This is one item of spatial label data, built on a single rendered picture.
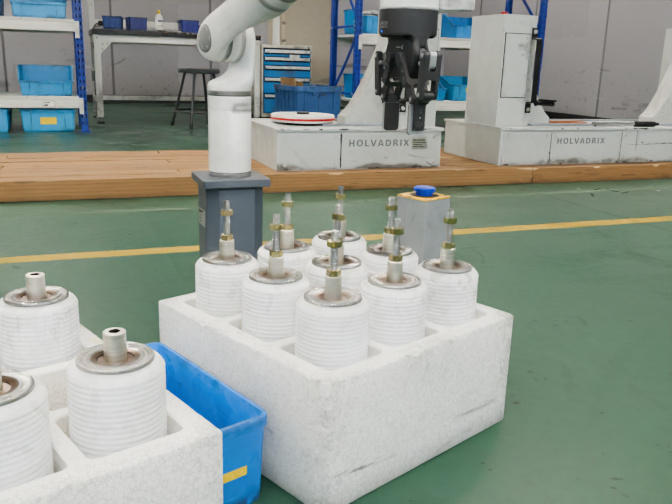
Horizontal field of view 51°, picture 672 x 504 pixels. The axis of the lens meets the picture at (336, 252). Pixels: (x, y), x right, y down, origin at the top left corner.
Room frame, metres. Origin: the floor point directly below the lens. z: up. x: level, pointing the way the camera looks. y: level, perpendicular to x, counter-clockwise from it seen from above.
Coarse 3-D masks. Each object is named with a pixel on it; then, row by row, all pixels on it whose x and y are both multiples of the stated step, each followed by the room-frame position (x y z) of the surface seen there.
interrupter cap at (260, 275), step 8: (256, 272) 0.96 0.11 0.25; (264, 272) 0.97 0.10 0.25; (288, 272) 0.97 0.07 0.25; (296, 272) 0.97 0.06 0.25; (256, 280) 0.93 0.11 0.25; (264, 280) 0.92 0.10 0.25; (272, 280) 0.93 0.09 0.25; (280, 280) 0.93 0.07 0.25; (288, 280) 0.93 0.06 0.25; (296, 280) 0.93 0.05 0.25
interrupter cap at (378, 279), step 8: (376, 272) 0.98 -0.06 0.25; (384, 272) 0.98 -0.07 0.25; (368, 280) 0.94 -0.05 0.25; (376, 280) 0.94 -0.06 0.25; (384, 280) 0.95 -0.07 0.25; (408, 280) 0.95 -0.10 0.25; (416, 280) 0.95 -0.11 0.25; (392, 288) 0.91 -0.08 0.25; (400, 288) 0.91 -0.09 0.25; (408, 288) 0.92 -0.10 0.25
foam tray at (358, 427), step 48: (192, 336) 0.97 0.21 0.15; (240, 336) 0.90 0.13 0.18; (432, 336) 0.93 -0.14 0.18; (480, 336) 0.97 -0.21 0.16; (240, 384) 0.89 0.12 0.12; (288, 384) 0.81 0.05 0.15; (336, 384) 0.77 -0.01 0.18; (384, 384) 0.83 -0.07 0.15; (432, 384) 0.90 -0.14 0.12; (480, 384) 0.98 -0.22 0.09; (288, 432) 0.81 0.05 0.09; (336, 432) 0.77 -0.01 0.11; (384, 432) 0.83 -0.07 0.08; (432, 432) 0.90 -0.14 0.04; (288, 480) 0.81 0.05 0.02; (336, 480) 0.78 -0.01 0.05; (384, 480) 0.84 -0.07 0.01
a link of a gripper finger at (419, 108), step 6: (426, 96) 0.89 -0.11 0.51; (432, 96) 0.90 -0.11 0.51; (420, 102) 0.90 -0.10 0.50; (426, 102) 0.91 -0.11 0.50; (414, 108) 0.91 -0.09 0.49; (420, 108) 0.91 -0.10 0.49; (414, 114) 0.91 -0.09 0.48; (420, 114) 0.91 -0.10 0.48; (414, 120) 0.91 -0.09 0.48; (420, 120) 0.91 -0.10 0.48; (414, 126) 0.91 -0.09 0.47; (420, 126) 0.91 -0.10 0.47
